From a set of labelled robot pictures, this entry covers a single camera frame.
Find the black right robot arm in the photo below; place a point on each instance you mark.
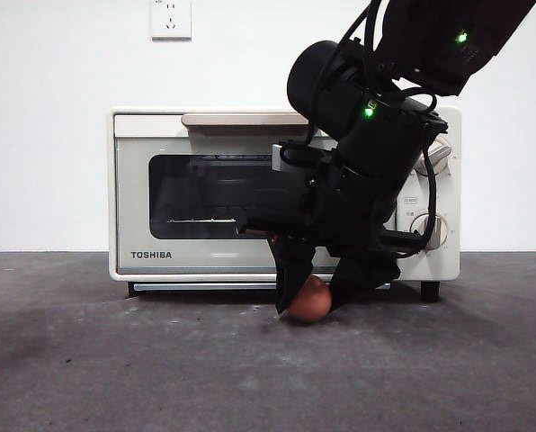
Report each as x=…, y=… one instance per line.
x=322, y=76

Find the cream toaster oven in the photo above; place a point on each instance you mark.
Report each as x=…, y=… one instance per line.
x=124, y=189

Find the brown egg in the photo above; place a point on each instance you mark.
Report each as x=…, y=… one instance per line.
x=310, y=303

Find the silver crumb tray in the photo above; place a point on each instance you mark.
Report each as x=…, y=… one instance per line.
x=196, y=286

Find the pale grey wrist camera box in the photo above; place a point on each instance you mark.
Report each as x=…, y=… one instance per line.
x=278, y=157

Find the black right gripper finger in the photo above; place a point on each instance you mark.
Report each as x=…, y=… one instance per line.
x=362, y=274
x=292, y=274

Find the white wall socket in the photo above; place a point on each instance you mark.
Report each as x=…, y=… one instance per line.
x=171, y=20

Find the temperature knob with beige grip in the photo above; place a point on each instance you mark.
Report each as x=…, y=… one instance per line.
x=443, y=157

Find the timer knob with beige grip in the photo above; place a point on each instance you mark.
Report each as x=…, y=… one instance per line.
x=442, y=231

